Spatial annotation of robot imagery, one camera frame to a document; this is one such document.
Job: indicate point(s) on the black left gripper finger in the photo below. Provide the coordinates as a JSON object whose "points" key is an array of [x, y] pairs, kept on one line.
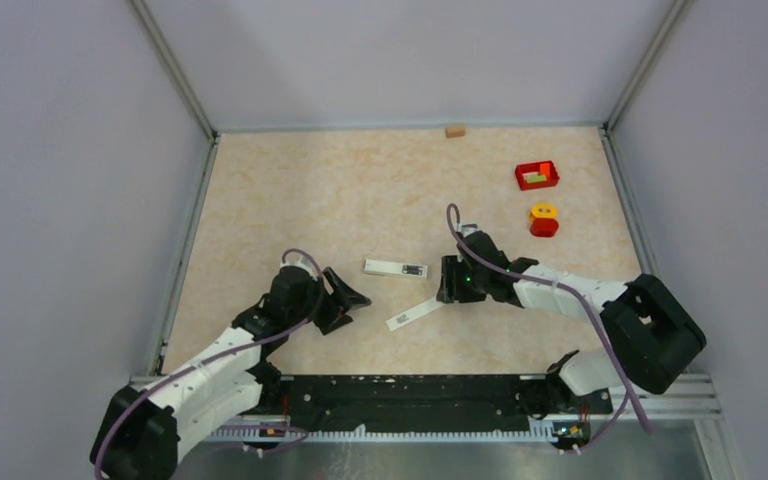
{"points": [[332, 325], [344, 297]]}

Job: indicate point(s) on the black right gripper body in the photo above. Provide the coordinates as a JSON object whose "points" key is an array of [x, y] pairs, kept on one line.
{"points": [[460, 282]]}

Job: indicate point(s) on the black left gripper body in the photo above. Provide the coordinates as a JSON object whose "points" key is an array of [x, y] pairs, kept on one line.
{"points": [[327, 307]]}

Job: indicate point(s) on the long white battery cover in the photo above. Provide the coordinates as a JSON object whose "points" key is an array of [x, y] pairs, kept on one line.
{"points": [[412, 314]]}

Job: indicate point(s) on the long white remote control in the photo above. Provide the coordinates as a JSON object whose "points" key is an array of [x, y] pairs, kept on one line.
{"points": [[395, 269]]}

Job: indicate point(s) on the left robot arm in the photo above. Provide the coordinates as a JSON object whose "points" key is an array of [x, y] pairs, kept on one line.
{"points": [[146, 432]]}

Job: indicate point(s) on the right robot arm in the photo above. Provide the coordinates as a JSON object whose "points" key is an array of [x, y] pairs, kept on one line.
{"points": [[647, 337]]}

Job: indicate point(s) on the red block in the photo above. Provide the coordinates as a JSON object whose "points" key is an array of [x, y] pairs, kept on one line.
{"points": [[544, 227]]}

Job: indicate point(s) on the yellow block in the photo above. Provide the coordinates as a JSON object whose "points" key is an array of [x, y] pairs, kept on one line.
{"points": [[543, 211]]}

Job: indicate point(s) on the red bin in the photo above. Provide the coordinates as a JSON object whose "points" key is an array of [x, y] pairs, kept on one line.
{"points": [[536, 175]]}

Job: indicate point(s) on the small wooden block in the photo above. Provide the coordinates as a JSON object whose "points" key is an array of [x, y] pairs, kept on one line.
{"points": [[454, 131]]}

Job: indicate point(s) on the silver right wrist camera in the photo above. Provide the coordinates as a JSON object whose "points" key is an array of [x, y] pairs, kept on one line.
{"points": [[465, 230]]}

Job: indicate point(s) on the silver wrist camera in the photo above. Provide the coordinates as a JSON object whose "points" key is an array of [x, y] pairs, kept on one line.
{"points": [[303, 264], [465, 230]]}

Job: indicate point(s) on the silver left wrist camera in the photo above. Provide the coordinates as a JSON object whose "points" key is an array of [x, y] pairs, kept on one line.
{"points": [[303, 264]]}

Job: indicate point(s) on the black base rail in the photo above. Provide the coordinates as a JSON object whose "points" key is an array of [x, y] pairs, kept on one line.
{"points": [[430, 403]]}

